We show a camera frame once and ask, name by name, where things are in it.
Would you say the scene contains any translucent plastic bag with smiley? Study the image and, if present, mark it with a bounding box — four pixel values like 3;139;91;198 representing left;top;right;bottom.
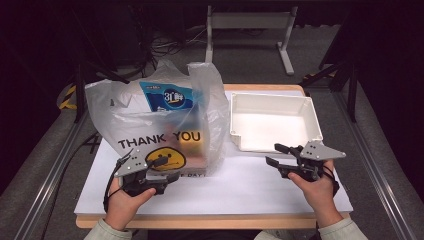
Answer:
84;59;231;178

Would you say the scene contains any yellow black striped tape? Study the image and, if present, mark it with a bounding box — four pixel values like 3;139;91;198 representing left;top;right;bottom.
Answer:
58;84;79;111

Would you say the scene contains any white metal stand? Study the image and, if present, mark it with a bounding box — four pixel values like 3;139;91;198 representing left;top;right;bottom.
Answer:
203;4;299;76

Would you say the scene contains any person's right hand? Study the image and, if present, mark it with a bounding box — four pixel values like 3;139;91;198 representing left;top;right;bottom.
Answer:
288;159;344;229

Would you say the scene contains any white plastic tray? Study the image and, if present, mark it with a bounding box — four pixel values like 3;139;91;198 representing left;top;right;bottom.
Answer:
229;92;324;154

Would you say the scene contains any person's left hand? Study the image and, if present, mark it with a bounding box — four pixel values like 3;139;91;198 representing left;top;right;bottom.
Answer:
104;178;157;231

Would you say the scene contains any black metal stand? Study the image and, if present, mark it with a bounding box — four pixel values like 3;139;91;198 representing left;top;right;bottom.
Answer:
299;63;359;123
71;49;131;124

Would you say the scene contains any tangle of black cables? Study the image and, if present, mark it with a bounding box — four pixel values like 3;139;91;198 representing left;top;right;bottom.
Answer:
139;19;208;58

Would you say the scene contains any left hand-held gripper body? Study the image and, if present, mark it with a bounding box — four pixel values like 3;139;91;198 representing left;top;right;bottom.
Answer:
114;151;169;198

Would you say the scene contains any blue snack pouch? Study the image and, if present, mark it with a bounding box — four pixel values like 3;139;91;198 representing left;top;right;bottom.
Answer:
139;80;201;113

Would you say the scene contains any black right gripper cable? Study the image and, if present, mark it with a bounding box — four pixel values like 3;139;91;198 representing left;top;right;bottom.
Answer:
321;164;342;198

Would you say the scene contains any aluminium rail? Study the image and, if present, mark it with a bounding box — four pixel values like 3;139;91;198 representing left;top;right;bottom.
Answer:
331;91;419;240
13;111;91;240

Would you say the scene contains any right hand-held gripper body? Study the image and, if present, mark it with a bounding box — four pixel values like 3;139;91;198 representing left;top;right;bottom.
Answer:
278;139;347;183

